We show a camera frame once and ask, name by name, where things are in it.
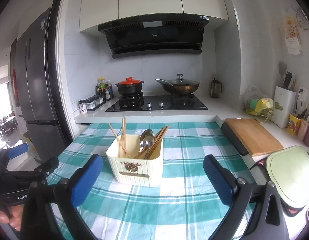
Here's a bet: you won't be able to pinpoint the wooden chopstick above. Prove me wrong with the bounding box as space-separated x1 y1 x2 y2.
121 117 127 157
144 125 170 159
146 126 170 159
136 126 169 159
121 117 126 158
108 124 131 157

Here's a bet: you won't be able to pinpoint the cream ribbed utensil holder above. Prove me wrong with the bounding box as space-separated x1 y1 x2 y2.
106 134 163 187

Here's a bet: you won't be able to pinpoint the slim steel spoon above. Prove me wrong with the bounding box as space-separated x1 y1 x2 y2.
137 129 153 157

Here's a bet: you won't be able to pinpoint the large steel spoon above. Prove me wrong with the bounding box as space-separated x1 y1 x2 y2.
144 133 155 159

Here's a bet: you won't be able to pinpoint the person's left hand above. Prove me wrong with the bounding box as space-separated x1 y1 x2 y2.
0 205 24 231

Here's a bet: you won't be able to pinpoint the wooden cutting board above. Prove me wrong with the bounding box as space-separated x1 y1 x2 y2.
225 118 283 157

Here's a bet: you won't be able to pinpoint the teal white plaid tablecloth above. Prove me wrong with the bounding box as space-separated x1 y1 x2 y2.
48 122 254 239

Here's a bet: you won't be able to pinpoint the yellow cup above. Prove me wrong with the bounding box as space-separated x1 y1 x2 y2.
287 113 301 134

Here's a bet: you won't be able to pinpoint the black rolled mat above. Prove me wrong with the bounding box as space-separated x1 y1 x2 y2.
221 122 249 156

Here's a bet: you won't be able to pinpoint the grey refrigerator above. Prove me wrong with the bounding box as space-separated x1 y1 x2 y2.
15 8 70 163

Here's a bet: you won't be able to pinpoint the black gas stove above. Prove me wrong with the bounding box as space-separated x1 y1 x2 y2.
106 92 208 112

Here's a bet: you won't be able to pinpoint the sauce bottles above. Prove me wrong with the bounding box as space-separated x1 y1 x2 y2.
96 77 114 101

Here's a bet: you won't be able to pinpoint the yellow green plastic bag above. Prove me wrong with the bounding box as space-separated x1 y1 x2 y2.
244 86 283 121

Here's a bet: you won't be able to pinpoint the white knife block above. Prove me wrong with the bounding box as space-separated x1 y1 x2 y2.
271 86 296 128

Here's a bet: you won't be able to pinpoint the black clay pot red lid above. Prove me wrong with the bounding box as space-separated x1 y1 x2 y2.
115 77 144 96

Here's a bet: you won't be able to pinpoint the wok with glass lid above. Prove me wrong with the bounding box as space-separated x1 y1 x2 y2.
156 74 200 96

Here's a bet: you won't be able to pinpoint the black range hood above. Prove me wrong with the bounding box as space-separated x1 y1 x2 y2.
97 13 210 59

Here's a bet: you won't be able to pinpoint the wall calendar paper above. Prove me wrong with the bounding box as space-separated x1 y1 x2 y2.
283 10 302 55

